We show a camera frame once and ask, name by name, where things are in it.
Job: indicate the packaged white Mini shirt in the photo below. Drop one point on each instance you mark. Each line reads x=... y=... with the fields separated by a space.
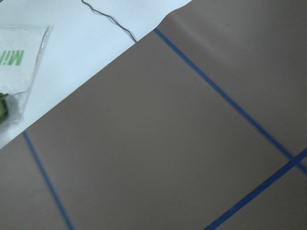
x=21 y=50

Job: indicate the green folded cloth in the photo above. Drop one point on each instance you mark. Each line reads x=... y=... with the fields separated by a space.
x=4 y=111

